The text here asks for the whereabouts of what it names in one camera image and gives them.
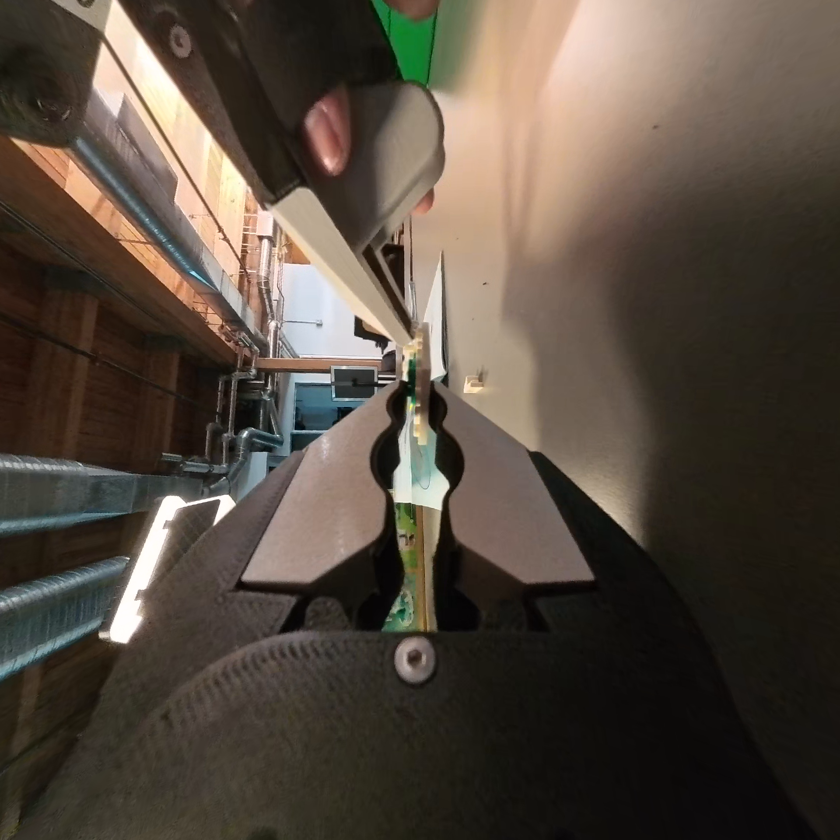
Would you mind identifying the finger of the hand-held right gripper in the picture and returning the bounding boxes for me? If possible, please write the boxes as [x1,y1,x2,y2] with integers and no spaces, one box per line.
[268,185,422,347]
[360,240,417,326]

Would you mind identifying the green plastic bin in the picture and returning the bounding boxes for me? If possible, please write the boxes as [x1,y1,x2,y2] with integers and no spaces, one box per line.
[371,0,438,89]

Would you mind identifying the silver air duct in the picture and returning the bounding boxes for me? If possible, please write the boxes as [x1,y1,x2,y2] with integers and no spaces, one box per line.
[0,558,129,683]
[0,453,227,539]

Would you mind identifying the person's right hand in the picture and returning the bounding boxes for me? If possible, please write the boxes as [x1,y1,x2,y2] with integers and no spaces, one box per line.
[304,84,353,178]

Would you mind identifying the wall monitor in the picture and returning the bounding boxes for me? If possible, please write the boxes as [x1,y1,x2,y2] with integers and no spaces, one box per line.
[331,365,382,401]

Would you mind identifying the white and green lego assembly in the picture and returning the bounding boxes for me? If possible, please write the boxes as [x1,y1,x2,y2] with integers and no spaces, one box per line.
[399,322,437,450]

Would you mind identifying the long ceiling air duct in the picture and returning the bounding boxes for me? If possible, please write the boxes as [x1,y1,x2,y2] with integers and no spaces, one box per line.
[66,85,263,342]

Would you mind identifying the colourful lego set box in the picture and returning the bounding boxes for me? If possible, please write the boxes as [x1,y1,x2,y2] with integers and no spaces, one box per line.
[382,505,434,634]

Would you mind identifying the bent metal pipes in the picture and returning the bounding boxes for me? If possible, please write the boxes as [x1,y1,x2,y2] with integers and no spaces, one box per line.
[203,367,293,496]

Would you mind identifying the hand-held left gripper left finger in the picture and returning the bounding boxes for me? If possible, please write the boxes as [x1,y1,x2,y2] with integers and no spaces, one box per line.
[241,382,406,611]

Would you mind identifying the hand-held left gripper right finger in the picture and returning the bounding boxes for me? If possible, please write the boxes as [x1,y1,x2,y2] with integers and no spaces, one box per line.
[430,382,596,611]

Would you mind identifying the white ceiling light panel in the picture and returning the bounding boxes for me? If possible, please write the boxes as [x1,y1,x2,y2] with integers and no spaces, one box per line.
[98,495,236,644]

